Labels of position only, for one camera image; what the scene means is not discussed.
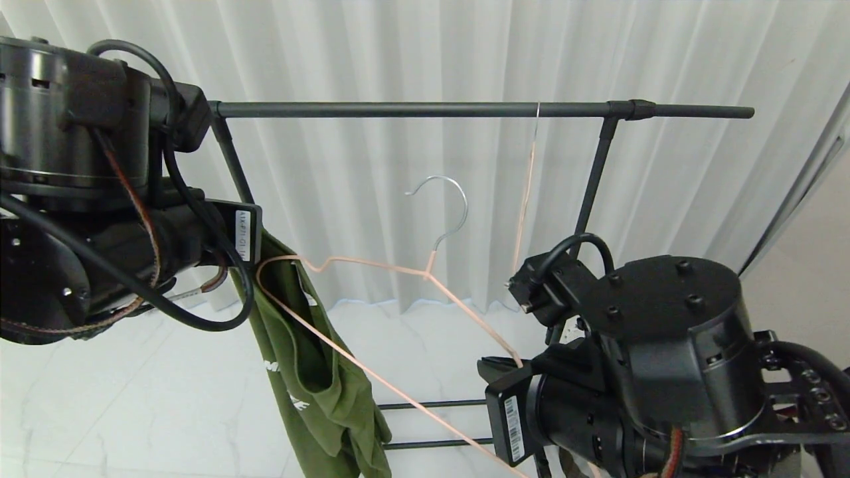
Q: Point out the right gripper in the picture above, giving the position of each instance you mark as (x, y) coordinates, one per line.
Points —
(571, 411)

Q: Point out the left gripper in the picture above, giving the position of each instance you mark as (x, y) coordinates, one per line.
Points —
(179, 232)

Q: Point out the pink clothes hanger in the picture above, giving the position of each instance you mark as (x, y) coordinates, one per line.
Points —
(524, 206)
(430, 265)

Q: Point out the green long-sleeved shirt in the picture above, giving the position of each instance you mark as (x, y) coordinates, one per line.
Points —
(332, 411)

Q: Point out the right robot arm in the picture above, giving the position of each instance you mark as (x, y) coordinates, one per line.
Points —
(677, 332)

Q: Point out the black clothes rack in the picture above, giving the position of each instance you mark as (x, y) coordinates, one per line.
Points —
(398, 109)

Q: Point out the white curtain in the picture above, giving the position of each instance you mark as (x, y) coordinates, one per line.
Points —
(398, 53)

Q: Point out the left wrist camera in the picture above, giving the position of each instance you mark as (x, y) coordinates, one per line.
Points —
(186, 113)

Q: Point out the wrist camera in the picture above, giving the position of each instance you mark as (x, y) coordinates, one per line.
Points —
(186, 113)
(551, 292)

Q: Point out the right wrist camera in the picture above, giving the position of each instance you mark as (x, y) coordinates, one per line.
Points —
(551, 292)

